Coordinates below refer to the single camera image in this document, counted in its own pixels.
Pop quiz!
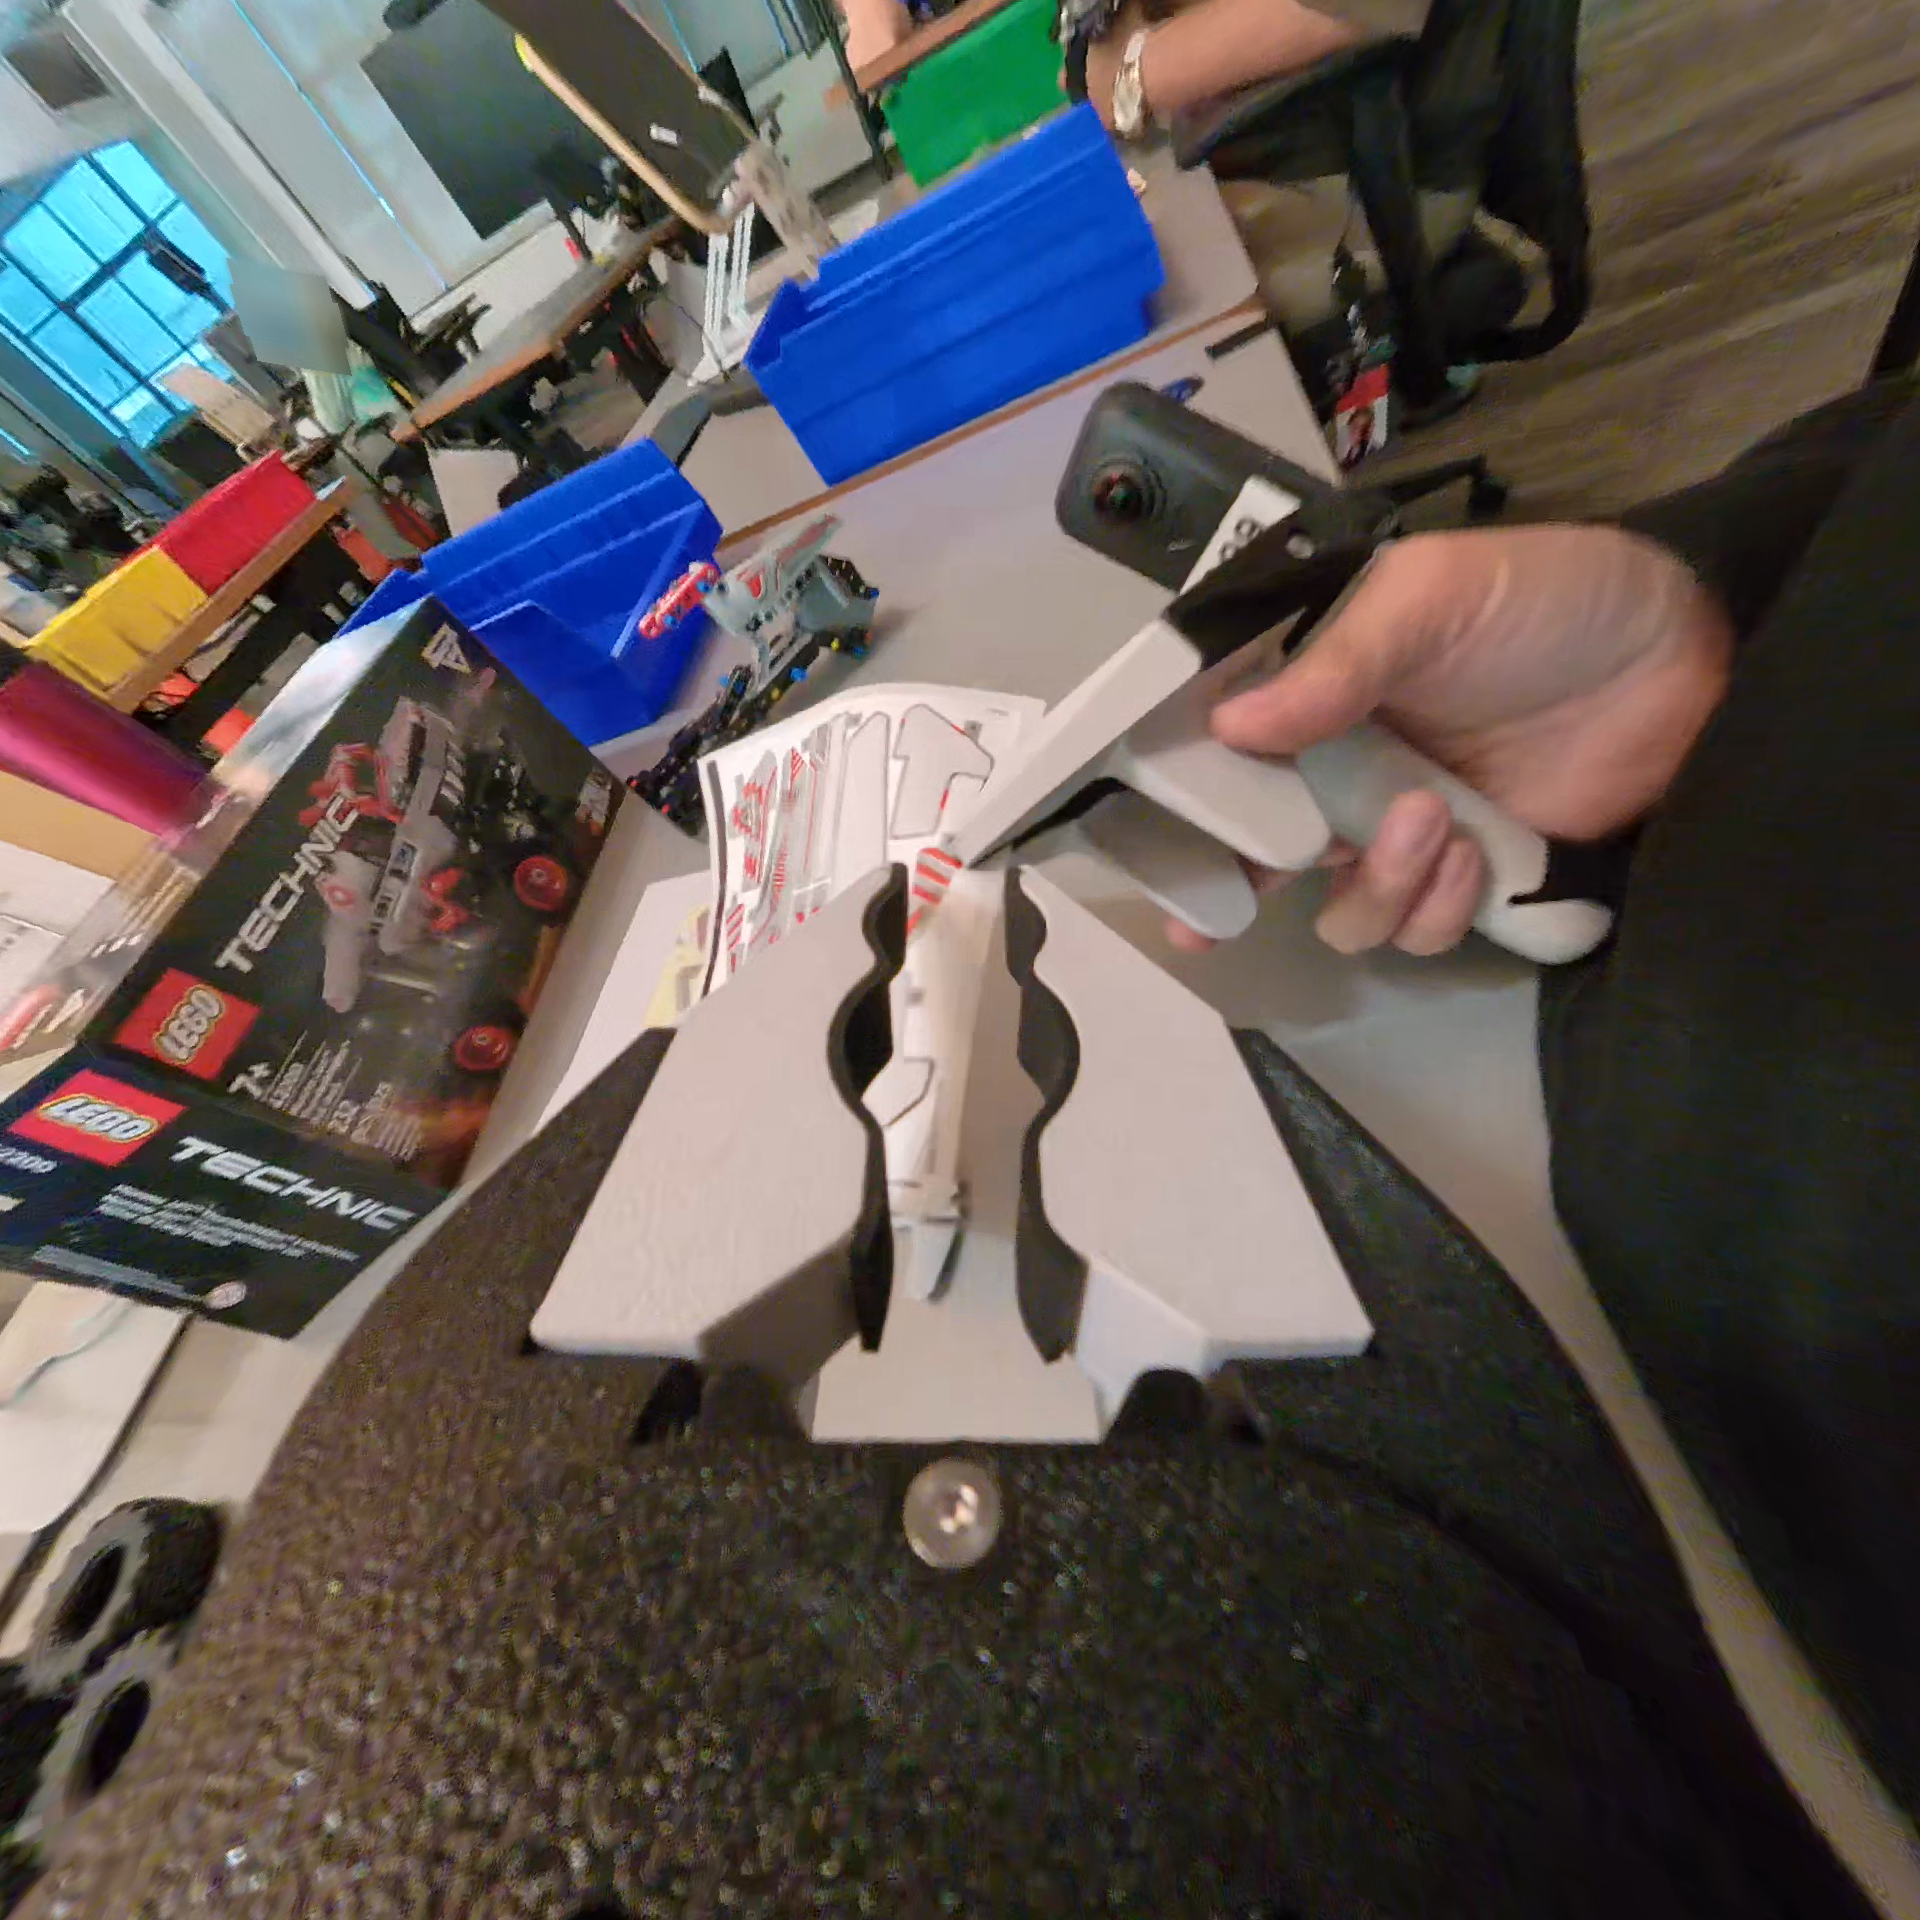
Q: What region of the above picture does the tilted tag board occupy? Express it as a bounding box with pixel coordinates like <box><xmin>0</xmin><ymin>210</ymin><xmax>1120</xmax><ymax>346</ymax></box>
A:
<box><xmin>479</xmin><ymin>0</ymin><xmax>830</xmax><ymax>288</ymax></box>

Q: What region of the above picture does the white sticker sheet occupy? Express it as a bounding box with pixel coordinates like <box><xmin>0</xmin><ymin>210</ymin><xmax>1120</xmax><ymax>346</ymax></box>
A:
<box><xmin>697</xmin><ymin>681</ymin><xmax>1050</xmax><ymax>1038</ymax></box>

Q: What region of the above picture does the another person's forearm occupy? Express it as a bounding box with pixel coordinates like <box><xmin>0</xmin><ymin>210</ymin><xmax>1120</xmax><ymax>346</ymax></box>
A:
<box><xmin>1056</xmin><ymin>0</ymin><xmax>1425</xmax><ymax>147</ymax></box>

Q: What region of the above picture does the adjoining grey desk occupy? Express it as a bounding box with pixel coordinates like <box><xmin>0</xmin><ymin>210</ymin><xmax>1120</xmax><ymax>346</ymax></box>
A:
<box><xmin>426</xmin><ymin>141</ymin><xmax>1264</xmax><ymax>549</ymax></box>

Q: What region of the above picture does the yellow storage bin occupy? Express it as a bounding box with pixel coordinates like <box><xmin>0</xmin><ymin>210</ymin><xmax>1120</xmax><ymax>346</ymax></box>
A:
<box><xmin>29</xmin><ymin>547</ymin><xmax>214</xmax><ymax>701</ymax></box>

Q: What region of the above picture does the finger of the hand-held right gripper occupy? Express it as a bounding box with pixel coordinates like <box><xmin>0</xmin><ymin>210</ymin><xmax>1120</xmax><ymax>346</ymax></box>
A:
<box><xmin>949</xmin><ymin>620</ymin><xmax>1257</xmax><ymax>873</ymax></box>

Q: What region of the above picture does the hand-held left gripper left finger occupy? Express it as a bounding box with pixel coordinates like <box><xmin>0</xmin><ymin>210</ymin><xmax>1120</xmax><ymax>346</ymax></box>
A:
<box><xmin>528</xmin><ymin>861</ymin><xmax>911</xmax><ymax>1408</ymax></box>

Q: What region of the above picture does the grey black toy truck assembly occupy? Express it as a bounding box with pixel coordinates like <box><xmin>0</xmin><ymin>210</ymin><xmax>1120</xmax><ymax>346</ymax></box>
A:
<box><xmin>630</xmin><ymin>514</ymin><xmax>881</xmax><ymax>830</ymax></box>

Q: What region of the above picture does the red storage bin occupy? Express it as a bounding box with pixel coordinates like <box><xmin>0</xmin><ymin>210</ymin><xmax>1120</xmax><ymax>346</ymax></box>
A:
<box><xmin>142</xmin><ymin>450</ymin><xmax>327</xmax><ymax>596</ymax></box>

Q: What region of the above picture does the blue storage bin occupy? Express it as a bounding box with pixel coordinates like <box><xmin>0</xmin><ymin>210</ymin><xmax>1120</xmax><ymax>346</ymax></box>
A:
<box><xmin>745</xmin><ymin>104</ymin><xmax>1167</xmax><ymax>485</ymax></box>
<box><xmin>328</xmin><ymin>438</ymin><xmax>723</xmax><ymax>752</ymax></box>

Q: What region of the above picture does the person's right forearm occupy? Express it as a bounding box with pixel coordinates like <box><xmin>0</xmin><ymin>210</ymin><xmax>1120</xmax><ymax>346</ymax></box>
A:
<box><xmin>1632</xmin><ymin>376</ymin><xmax>1920</xmax><ymax>706</ymax></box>

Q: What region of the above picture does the black toy tire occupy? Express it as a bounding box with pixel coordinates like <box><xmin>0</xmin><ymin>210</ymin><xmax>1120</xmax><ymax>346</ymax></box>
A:
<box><xmin>23</xmin><ymin>1497</ymin><xmax>230</xmax><ymax>1700</ymax></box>
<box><xmin>0</xmin><ymin>1651</ymin><xmax>160</xmax><ymax>1853</ymax></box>

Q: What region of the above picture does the magenta cylinder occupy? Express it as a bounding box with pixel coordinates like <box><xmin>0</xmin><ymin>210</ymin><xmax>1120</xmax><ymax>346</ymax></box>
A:
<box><xmin>0</xmin><ymin>661</ymin><xmax>214</xmax><ymax>845</ymax></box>

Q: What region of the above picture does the green storage bin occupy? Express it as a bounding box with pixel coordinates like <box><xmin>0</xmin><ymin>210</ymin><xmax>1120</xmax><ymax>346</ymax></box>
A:
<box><xmin>878</xmin><ymin>0</ymin><xmax>1077</xmax><ymax>189</ymax></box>

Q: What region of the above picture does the black toy set box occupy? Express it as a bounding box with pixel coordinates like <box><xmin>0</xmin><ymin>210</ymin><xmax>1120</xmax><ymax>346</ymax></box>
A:
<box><xmin>0</xmin><ymin>593</ymin><xmax>626</xmax><ymax>1340</ymax></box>

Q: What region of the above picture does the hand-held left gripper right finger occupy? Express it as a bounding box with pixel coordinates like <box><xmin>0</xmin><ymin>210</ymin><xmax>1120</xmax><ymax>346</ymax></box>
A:
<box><xmin>1000</xmin><ymin>866</ymin><xmax>1377</xmax><ymax>1414</ymax></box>

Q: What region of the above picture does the person's right hand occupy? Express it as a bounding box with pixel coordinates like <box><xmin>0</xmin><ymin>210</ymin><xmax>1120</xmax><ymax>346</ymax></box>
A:
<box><xmin>1161</xmin><ymin>526</ymin><xmax>1737</xmax><ymax>963</ymax></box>

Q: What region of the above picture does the white lattice stand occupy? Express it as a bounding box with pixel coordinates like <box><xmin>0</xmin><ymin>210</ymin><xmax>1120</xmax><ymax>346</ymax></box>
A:
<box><xmin>695</xmin><ymin>221</ymin><xmax>753</xmax><ymax>380</ymax></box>

